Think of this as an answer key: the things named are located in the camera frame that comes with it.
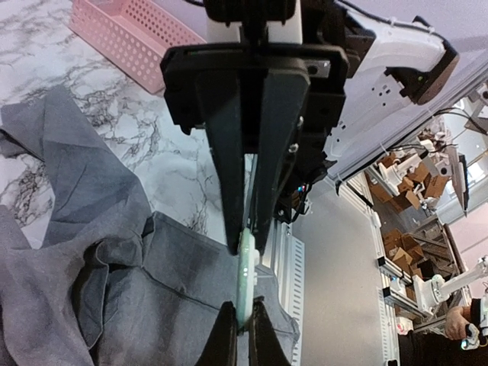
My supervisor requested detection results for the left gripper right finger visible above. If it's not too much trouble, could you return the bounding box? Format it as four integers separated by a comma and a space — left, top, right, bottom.
248, 297, 291, 366

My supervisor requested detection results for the background cardboard boxes pile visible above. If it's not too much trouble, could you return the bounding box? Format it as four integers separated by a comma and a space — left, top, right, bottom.
365, 152, 458, 281

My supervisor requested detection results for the aluminium front rail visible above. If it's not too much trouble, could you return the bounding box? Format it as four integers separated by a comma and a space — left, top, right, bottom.
243, 152, 308, 366

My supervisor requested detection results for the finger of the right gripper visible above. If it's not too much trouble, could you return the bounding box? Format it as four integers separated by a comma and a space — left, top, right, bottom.
196, 70, 244, 255
253, 68, 310, 254

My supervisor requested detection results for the grey button shirt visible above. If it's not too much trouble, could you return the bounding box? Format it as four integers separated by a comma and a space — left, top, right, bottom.
1, 87, 300, 365

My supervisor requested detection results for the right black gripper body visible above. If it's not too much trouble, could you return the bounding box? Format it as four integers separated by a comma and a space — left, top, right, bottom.
160, 43, 348, 167

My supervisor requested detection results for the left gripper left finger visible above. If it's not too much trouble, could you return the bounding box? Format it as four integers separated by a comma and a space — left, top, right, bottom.
196, 301, 238, 366

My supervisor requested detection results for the pink plastic basket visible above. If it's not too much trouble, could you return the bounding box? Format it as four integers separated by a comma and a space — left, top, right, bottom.
69, 0, 204, 94

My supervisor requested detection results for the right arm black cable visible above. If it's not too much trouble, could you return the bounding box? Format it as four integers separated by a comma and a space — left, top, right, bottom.
339, 0, 439, 35

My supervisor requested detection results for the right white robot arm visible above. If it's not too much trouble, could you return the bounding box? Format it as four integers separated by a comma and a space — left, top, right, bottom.
160, 1, 459, 255

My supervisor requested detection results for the background person hand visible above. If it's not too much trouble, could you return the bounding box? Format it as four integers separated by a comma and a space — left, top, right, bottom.
445, 307, 471, 341

